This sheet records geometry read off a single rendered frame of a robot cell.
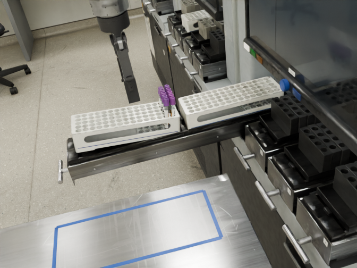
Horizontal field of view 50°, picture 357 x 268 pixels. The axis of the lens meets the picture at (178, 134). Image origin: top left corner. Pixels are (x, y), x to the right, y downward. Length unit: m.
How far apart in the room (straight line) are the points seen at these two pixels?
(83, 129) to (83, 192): 1.20
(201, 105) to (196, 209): 0.37
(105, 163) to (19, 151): 1.72
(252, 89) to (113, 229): 0.59
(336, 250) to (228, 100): 0.50
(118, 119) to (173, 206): 0.33
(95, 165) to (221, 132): 0.37
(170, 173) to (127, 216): 1.34
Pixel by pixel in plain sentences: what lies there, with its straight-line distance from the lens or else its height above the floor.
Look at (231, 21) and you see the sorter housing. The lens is 1.32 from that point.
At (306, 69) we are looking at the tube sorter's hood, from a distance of 0.88.
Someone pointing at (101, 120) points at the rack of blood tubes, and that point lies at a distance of 1.08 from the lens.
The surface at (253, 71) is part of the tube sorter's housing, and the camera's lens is 1.23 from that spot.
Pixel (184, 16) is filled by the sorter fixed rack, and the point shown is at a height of 0.86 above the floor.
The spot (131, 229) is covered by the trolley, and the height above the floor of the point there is 0.82.
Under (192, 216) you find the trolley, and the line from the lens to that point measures 0.84.
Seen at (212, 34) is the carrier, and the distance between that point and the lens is 1.52.
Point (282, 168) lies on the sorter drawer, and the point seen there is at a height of 0.82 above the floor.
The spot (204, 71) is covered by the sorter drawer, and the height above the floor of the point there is 0.78.
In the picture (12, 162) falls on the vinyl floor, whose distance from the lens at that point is 2.69.
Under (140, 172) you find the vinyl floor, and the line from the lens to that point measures 2.24.
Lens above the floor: 1.45
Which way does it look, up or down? 36 degrees down
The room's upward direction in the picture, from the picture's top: 9 degrees counter-clockwise
